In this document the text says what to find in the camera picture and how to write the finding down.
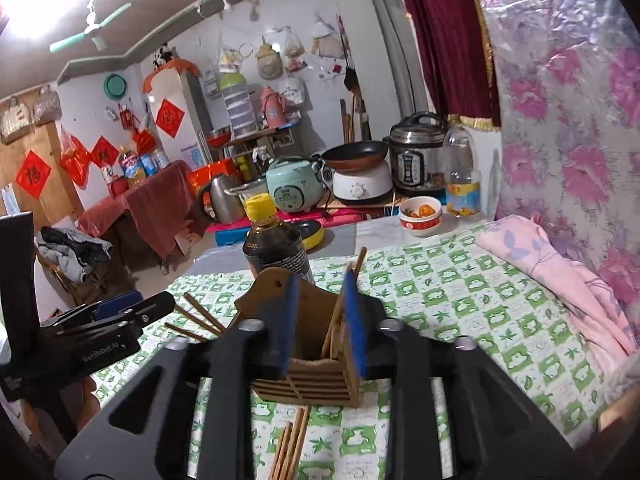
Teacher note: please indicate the teal rice cooker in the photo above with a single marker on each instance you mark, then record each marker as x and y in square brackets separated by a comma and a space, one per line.
[292, 185]

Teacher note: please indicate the wooden chopstick holder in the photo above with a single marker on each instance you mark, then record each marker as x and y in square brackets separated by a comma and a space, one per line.
[300, 390]

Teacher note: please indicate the beige hanging bag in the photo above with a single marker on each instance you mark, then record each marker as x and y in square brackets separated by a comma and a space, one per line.
[267, 62]

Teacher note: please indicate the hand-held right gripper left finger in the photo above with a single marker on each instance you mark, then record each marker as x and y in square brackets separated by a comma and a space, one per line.
[287, 325]

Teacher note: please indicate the red gift box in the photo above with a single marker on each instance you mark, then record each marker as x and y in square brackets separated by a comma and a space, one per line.
[212, 177]

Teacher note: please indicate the white refrigerator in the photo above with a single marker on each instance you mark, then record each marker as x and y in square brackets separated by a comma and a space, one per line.
[192, 110]

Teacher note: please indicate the woven hanging bag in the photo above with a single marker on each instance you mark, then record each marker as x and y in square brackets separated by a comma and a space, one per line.
[46, 106]
[15, 120]

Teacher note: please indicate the steel kettle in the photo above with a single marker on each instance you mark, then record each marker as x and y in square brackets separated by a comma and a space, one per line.
[222, 200]

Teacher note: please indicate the green printed bedsheet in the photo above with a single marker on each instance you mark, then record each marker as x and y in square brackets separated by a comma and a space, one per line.
[450, 310]

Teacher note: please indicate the hanging bag of paper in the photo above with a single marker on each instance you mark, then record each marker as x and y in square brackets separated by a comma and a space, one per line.
[327, 40]

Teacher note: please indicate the wooden door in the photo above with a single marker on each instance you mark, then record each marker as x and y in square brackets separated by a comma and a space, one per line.
[50, 205]

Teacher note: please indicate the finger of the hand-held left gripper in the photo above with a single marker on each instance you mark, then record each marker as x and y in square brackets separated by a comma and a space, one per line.
[117, 305]
[152, 310]

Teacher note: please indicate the orange fruit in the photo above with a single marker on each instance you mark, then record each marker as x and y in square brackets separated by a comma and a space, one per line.
[425, 209]

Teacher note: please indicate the white electric stove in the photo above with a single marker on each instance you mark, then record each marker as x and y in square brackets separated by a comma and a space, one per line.
[362, 185]

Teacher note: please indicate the pile of clothes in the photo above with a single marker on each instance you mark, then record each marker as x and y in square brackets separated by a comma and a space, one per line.
[75, 250]

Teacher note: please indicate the green plastic basin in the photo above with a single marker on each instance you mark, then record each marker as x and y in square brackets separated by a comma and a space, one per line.
[115, 86]

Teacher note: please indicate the yellow electric pan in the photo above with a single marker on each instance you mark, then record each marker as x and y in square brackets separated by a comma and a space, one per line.
[312, 235]

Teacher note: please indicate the steel pressure cooker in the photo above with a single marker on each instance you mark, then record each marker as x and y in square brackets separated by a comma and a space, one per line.
[417, 160]

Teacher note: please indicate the pink thermos jug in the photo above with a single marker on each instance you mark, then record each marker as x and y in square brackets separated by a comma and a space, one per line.
[272, 107]

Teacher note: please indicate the black hanging utensil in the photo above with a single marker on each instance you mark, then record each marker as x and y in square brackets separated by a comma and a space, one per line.
[350, 70]

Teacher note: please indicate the yellow white hanging bag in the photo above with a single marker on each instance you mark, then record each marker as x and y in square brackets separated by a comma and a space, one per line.
[230, 60]

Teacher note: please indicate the orange cloth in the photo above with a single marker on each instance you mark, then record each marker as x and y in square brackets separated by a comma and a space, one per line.
[172, 71]

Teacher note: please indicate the pile of wooden chopsticks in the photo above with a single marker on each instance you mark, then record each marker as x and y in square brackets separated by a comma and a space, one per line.
[292, 440]

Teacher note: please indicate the blue pink plastic tray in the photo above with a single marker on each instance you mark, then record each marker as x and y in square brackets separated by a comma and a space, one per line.
[280, 222]

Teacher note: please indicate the red plastic bag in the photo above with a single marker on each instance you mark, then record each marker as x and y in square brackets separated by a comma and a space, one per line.
[75, 157]

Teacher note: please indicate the brown wooden chopstick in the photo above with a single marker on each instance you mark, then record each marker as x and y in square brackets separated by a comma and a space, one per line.
[185, 332]
[205, 311]
[361, 260]
[197, 320]

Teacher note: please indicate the green ceiling fan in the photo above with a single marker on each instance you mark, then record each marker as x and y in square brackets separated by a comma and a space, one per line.
[90, 25]

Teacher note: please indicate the stacked containers green lid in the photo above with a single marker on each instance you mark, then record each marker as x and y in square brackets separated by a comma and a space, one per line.
[237, 107]

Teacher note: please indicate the red diamond paper poster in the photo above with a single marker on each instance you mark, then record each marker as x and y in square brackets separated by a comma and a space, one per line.
[33, 170]
[104, 151]
[167, 118]

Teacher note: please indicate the red cloth covered table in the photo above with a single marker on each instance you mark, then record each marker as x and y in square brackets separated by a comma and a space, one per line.
[145, 215]

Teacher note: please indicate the grey wall pipe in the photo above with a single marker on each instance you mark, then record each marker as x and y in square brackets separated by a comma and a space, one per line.
[385, 60]

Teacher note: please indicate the clear hanging plastic bag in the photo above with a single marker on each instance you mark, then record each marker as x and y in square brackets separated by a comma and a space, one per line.
[293, 50]

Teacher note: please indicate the red white bowl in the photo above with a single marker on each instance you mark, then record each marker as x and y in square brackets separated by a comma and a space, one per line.
[420, 225]

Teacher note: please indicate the dark sauce bottle yellow cap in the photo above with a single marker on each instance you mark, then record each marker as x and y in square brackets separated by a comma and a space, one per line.
[275, 255]

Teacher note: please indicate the wicker chair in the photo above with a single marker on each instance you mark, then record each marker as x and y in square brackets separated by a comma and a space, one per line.
[100, 285]

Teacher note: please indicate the person's left hand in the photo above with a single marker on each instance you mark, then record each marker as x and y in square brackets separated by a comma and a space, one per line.
[90, 392]

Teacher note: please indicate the red hanging ornament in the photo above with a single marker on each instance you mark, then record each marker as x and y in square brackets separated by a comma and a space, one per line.
[127, 116]

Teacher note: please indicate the panda plush toy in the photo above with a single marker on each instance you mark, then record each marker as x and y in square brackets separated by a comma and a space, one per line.
[162, 57]

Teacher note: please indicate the leaning wooden boards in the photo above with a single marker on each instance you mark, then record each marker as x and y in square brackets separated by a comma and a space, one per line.
[356, 120]

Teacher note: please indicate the clear plastic oil bottle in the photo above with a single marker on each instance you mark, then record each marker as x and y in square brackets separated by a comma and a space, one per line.
[462, 180]

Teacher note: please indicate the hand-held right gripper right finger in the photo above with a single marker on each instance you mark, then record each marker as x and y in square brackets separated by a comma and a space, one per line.
[356, 330]

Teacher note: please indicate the wooden shelf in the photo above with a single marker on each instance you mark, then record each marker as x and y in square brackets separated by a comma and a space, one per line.
[270, 135]

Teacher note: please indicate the floral plastic sheet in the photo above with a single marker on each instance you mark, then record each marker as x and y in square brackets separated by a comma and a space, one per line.
[565, 110]

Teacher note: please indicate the orange cooking oil bottle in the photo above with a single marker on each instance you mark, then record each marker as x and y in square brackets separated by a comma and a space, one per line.
[131, 165]

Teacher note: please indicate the dark red curtain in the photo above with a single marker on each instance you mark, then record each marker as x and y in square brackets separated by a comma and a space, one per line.
[445, 35]

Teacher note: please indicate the pink floral blanket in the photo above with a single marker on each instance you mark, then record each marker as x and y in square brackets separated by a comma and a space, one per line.
[560, 280]

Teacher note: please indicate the black frying pan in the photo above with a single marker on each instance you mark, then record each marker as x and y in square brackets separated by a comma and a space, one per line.
[355, 155]

